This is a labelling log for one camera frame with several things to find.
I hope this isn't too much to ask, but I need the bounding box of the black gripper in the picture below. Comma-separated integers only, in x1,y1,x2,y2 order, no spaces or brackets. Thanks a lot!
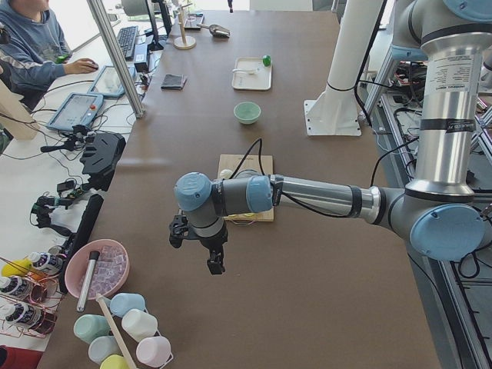
169,214,228,274

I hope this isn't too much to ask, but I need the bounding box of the white ceramic spoon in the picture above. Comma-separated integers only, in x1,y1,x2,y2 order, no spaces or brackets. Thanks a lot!
231,68,261,75

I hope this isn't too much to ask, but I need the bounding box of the pink bowl with ice cubes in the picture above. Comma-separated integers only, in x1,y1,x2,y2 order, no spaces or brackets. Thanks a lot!
65,239,130,300

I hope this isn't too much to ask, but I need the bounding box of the light green bowl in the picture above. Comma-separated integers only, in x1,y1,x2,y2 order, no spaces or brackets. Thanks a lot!
233,101,261,125

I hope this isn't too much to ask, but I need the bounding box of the wooden cutting board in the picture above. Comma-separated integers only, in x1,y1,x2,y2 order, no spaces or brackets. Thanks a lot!
218,154,274,224

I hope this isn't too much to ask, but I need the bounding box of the white cup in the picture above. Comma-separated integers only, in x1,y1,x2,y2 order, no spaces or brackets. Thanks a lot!
121,309,158,342

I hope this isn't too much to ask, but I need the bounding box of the light blue cup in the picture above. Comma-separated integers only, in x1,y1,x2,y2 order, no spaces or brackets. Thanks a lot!
110,293,146,317

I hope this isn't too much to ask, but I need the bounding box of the pink cup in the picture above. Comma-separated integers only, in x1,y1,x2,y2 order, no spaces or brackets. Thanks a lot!
136,336,172,367

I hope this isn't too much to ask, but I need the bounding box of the metal muddler tube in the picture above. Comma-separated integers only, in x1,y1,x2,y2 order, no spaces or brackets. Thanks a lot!
76,251,100,313

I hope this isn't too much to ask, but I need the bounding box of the pale blue cup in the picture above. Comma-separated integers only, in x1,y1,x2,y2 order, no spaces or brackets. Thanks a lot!
88,335,121,364

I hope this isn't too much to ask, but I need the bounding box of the mint green cup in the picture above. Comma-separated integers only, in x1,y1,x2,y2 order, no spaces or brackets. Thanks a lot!
73,314,110,344

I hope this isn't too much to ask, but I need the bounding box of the yellow cup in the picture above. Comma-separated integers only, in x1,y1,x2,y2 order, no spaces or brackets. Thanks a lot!
99,354,129,369

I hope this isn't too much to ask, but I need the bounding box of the grey folded cloth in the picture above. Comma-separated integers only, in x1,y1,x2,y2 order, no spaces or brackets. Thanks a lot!
161,74,188,91

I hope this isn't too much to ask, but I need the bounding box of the cream rectangular tray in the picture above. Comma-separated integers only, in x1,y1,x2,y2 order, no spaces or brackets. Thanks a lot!
231,57,272,91

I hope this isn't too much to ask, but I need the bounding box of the blue teach pendant near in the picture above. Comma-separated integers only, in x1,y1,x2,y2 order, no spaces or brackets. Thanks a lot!
46,93,104,131

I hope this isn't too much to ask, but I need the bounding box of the blue teach pendant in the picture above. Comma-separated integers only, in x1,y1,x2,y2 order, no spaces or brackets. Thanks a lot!
88,65,125,99
46,93,104,131

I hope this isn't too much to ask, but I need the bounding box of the green lime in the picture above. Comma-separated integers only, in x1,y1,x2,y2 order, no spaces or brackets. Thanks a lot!
262,55,271,67

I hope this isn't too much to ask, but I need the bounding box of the blue teach pendant far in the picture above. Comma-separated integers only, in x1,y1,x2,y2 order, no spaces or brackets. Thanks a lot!
88,65,125,99

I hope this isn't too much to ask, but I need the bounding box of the wooden mug tree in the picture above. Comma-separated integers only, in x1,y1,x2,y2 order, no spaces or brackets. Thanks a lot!
173,1,196,50

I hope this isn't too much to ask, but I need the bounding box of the metal scoop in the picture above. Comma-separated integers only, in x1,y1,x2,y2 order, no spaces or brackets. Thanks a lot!
198,23,231,38

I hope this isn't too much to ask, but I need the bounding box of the black keyboard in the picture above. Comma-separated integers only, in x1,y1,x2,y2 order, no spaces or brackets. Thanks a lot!
117,26,139,61

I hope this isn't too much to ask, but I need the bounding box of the person in grey hoodie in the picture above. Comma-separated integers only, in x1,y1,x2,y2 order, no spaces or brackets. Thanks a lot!
1,1,98,109

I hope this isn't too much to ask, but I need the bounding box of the black bracket stand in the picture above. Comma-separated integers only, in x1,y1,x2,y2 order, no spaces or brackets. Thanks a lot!
80,132,126,191

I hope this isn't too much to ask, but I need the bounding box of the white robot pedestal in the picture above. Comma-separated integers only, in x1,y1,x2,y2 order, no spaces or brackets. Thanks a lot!
304,0,386,136

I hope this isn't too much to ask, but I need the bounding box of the copper wire bottle rack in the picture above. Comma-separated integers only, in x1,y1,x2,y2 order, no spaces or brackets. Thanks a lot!
1,258,64,338

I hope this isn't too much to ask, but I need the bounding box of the aluminium frame post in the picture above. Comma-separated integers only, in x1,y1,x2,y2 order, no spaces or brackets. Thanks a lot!
86,0,145,119

